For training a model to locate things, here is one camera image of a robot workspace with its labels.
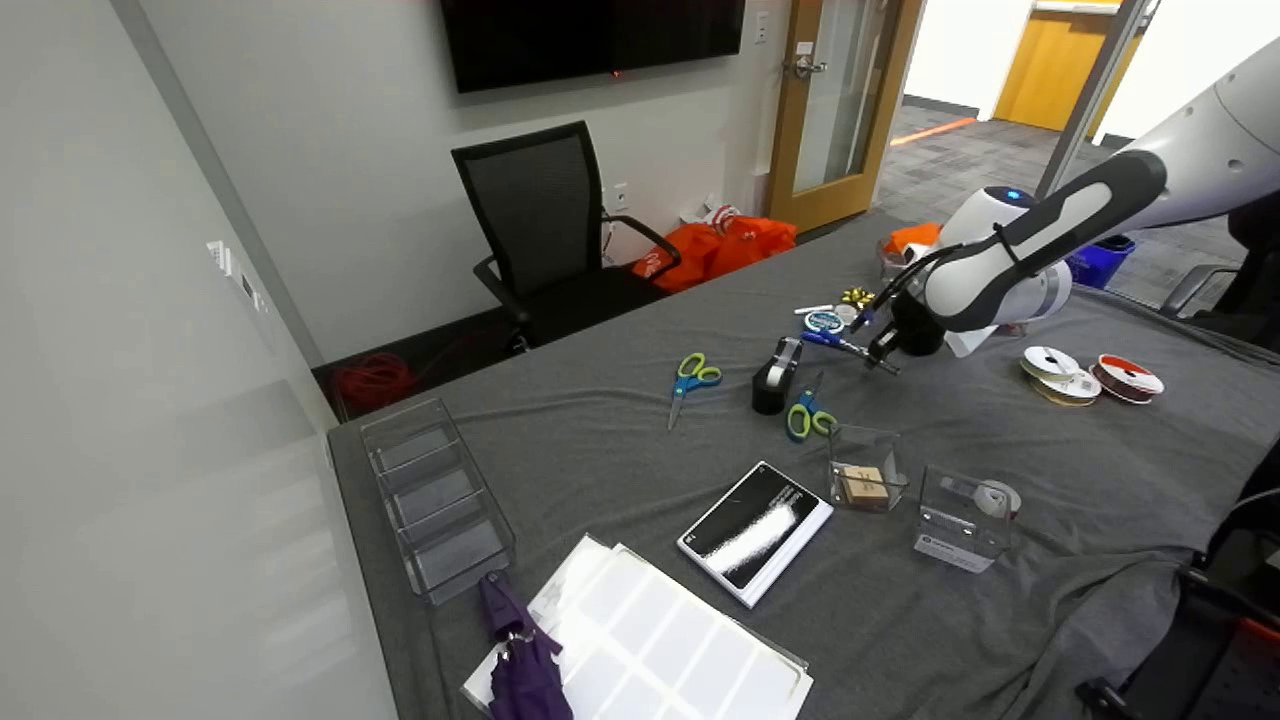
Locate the grey table cloth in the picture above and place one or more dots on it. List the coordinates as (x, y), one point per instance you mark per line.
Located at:
(575, 443)

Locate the clear box with sticky notes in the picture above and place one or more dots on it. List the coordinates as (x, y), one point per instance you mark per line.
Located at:
(869, 482)

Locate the white tape roll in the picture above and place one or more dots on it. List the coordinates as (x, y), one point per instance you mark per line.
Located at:
(996, 498)

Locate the blue green scissors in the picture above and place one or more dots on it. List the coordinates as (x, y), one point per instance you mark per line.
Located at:
(690, 378)
(805, 417)

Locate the orange cloth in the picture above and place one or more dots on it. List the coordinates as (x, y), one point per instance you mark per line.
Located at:
(909, 244)

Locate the blue green scissors upper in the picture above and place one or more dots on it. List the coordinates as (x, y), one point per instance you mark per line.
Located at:
(690, 378)

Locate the white ribbon spool upper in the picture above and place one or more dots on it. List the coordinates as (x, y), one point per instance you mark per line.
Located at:
(1048, 362)

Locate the clear desk tray stack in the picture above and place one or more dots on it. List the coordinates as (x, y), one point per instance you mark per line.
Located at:
(441, 509)

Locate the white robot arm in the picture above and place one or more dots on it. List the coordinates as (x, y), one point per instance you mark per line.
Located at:
(1213, 154)

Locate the white ribbon spool lower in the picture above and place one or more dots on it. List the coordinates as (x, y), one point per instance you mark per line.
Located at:
(1075, 389)

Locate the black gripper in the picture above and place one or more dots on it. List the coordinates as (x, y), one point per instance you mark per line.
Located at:
(909, 330)

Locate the black and white booklet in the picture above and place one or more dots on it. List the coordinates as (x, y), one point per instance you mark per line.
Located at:
(755, 528)

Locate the blue bin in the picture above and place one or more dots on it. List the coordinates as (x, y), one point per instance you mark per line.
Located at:
(1101, 261)

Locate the empty clear plastic box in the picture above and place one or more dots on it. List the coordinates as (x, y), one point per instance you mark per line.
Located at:
(955, 528)

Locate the black tape dispenser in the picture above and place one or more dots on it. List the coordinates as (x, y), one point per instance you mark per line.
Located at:
(770, 385)

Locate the purple cloth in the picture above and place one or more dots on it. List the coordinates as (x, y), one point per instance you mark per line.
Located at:
(527, 679)

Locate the blue marker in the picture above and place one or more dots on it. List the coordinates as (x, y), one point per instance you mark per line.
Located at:
(841, 344)

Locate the white label sheets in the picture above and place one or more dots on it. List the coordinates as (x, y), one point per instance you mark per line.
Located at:
(638, 645)

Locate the orange bag on floor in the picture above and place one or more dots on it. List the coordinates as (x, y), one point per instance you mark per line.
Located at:
(712, 250)

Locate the red and white ribbon spool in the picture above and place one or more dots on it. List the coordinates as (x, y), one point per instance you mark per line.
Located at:
(1126, 378)

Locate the blue green scissors lower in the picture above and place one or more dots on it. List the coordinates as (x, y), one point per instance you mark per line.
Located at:
(805, 417)

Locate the wall television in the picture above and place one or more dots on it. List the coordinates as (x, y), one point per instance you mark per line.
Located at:
(529, 41)

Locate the black office chair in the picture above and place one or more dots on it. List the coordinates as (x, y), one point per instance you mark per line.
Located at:
(539, 207)

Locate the wooden door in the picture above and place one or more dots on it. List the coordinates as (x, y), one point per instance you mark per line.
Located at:
(841, 86)

